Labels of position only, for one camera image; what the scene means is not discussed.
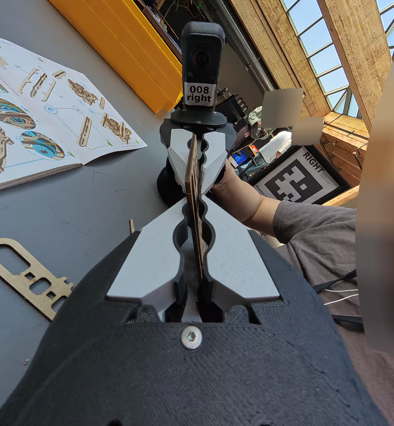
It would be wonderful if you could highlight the black strap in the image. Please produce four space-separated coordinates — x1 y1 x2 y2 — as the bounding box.
315 270 357 293

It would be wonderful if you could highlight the black shelving unit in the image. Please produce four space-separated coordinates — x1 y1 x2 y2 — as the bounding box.
217 88 249 124

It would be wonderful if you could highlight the grey ventilation duct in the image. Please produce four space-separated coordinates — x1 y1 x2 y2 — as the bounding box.
214 0 277 92

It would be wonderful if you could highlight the thin laser-cut plywood sheet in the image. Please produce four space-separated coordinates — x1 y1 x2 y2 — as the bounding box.
184 134 208 281

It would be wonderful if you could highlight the black framed tag sign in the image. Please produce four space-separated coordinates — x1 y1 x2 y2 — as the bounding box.
255 145 350 205

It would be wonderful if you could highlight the yellow plastic bin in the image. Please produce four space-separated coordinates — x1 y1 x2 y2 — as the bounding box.
47 0 183 114

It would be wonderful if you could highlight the assembly instruction booklet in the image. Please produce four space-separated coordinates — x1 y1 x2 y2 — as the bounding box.
0 33 148 195

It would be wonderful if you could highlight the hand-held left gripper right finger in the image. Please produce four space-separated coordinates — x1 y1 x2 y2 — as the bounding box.
200 196 281 319

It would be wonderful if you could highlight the person's right forearm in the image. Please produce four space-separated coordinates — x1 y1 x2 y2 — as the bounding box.
211 159 282 233

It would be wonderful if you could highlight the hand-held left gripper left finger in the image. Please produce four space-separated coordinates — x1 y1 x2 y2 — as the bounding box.
106 199 190 321

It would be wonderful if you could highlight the white cord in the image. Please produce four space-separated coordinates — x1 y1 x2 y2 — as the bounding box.
330 289 359 305

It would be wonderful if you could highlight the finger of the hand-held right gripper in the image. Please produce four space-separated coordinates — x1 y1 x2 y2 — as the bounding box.
167 128 196 195
198 132 228 196

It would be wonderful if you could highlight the skylight window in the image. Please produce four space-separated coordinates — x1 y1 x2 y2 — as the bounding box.
282 0 394 117

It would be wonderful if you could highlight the light wooden board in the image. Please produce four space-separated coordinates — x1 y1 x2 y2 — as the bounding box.
323 185 360 207

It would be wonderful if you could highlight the wooden ceiling beam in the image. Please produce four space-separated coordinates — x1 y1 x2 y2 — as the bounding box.
318 0 394 130

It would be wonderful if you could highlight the slotted flat wooden part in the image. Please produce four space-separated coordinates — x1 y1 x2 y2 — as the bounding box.
0 238 74 321

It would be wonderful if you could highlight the wooden loft platform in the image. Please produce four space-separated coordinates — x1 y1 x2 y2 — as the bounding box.
320 111 370 187

